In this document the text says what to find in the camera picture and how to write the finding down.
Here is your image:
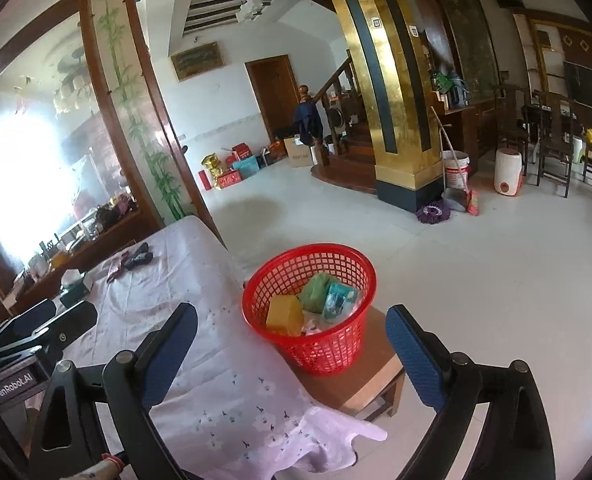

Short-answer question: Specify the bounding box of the teal cartoon tissue pack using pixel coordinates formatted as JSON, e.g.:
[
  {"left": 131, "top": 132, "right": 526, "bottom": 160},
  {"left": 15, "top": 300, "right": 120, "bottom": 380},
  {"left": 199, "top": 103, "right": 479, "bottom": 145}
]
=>
[{"left": 322, "top": 282, "right": 361, "bottom": 323}]

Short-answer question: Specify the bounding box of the yellow tape roll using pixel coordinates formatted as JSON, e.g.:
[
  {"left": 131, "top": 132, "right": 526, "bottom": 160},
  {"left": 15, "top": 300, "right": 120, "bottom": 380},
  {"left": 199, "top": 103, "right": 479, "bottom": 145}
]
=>
[{"left": 265, "top": 295, "right": 305, "bottom": 337}]

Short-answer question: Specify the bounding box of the green fluffy cloth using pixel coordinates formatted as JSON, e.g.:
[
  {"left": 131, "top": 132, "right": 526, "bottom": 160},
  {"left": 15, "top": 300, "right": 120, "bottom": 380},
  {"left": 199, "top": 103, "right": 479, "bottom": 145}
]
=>
[{"left": 297, "top": 272, "right": 335, "bottom": 314}]

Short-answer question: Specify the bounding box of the green tissue box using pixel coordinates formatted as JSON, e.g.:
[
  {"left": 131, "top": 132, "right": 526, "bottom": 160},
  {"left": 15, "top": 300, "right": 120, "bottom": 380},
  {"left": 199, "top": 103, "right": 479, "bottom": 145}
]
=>
[{"left": 60, "top": 269, "right": 93, "bottom": 308}]

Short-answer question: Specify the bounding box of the wooden sideboard counter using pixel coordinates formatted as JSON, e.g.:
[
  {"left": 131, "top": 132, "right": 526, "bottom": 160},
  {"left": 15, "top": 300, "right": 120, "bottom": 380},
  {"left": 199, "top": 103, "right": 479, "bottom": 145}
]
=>
[{"left": 8, "top": 210, "right": 157, "bottom": 315}]

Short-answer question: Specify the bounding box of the small wooden stool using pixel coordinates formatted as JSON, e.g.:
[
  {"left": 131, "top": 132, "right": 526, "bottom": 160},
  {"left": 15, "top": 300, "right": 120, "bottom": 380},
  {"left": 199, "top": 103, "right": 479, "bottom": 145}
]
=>
[{"left": 291, "top": 308, "right": 405, "bottom": 422}]

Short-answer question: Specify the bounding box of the dark red snack packet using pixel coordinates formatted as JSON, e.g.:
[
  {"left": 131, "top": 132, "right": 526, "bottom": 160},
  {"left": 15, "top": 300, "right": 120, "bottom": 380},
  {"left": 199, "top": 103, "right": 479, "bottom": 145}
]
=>
[{"left": 106, "top": 252, "right": 130, "bottom": 284}]

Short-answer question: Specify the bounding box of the black handheld device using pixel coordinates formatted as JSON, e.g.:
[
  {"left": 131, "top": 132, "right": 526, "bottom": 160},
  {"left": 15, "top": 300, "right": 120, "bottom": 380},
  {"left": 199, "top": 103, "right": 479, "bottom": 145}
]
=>
[{"left": 124, "top": 242, "right": 154, "bottom": 271}]

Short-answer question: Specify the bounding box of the red plastic mesh basket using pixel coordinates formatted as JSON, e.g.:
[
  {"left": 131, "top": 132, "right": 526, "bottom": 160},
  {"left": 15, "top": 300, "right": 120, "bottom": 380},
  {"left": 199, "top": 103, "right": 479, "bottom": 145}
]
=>
[{"left": 241, "top": 243, "right": 377, "bottom": 376}]

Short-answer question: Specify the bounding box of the purple mop head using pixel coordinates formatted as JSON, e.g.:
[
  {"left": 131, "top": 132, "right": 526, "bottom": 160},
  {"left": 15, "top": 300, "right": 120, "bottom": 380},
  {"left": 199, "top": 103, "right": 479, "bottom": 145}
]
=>
[{"left": 416, "top": 200, "right": 451, "bottom": 224}]

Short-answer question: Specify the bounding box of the gold black pillar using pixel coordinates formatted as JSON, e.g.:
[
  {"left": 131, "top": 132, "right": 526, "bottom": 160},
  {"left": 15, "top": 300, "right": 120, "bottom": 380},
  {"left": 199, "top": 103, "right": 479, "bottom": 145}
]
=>
[{"left": 332, "top": 0, "right": 443, "bottom": 212}]

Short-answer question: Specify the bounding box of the white plastic bucket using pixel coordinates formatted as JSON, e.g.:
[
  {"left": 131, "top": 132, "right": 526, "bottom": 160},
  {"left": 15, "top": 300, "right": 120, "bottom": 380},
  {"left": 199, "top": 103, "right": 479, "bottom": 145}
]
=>
[{"left": 443, "top": 150, "right": 470, "bottom": 190}]

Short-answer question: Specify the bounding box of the wooden staircase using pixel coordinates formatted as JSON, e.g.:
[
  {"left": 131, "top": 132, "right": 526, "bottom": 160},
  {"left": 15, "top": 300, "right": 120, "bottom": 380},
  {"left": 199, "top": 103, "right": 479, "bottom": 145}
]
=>
[{"left": 311, "top": 52, "right": 376, "bottom": 195}]

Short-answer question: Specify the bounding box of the ceiling chandelier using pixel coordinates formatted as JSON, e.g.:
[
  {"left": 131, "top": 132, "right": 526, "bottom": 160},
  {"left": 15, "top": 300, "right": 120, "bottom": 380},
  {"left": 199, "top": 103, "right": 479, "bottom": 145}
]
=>
[{"left": 52, "top": 47, "right": 98, "bottom": 115}]

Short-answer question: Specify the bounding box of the brown cardboard box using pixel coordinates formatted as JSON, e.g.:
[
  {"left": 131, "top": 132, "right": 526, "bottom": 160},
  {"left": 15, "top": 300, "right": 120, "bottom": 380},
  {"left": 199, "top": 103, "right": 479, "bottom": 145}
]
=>
[{"left": 284, "top": 136, "right": 312, "bottom": 168}]

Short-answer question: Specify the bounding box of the dark blue jacket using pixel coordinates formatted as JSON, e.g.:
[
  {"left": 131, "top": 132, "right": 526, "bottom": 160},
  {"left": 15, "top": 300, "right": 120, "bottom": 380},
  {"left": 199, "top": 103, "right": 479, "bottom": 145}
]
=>
[{"left": 293, "top": 100, "right": 323, "bottom": 146}]

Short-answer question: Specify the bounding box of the wooden dining chair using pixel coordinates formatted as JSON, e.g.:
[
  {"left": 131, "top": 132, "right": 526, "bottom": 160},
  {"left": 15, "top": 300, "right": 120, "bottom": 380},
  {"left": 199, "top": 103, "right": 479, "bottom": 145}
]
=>
[{"left": 535, "top": 91, "right": 576, "bottom": 198}]

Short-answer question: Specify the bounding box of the framed landscape painting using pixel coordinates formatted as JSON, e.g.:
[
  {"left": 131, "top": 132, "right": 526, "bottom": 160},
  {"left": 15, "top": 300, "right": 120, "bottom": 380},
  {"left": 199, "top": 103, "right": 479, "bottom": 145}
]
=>
[{"left": 171, "top": 42, "right": 224, "bottom": 81}]

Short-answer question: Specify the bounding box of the brown wooden door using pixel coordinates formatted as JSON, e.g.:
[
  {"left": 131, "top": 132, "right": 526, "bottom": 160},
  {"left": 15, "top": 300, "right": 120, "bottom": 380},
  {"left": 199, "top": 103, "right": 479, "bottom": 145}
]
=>
[{"left": 245, "top": 54, "right": 299, "bottom": 142}]

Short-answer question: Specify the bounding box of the bamboo painted panel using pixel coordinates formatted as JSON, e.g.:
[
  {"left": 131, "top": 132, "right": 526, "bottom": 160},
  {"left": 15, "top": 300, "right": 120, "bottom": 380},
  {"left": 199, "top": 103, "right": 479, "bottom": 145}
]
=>
[{"left": 91, "top": 0, "right": 195, "bottom": 224}]

